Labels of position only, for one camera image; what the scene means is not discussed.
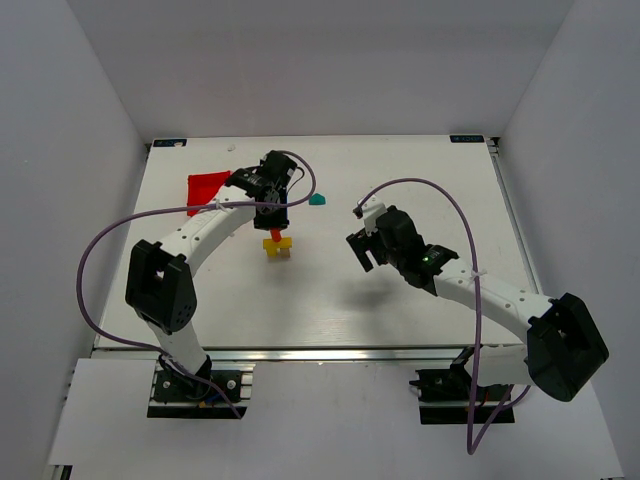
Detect blue left corner label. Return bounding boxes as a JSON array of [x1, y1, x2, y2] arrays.
[[152, 138, 187, 148]]

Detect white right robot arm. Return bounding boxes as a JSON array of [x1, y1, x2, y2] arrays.
[[347, 201, 609, 402]]

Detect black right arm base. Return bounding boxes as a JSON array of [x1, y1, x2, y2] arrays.
[[408, 347, 515, 426]]

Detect red plastic bin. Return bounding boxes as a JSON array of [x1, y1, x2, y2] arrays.
[[187, 170, 232, 217]]

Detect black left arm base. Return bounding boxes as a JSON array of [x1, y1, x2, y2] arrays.
[[147, 361, 253, 420]]

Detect yellow long block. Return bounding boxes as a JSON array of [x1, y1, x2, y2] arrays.
[[263, 237, 293, 252]]

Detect teal house-shaped block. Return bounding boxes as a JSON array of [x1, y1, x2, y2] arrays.
[[308, 193, 326, 206]]

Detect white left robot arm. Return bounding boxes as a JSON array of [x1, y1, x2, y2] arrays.
[[125, 150, 298, 389]]

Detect blue right corner label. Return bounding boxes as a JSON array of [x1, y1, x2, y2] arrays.
[[449, 134, 485, 144]]

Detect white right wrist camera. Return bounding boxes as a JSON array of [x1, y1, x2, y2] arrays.
[[353, 195, 387, 236]]

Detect blue corner label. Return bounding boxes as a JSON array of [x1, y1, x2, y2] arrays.
[[449, 134, 485, 144], [152, 138, 187, 148]]

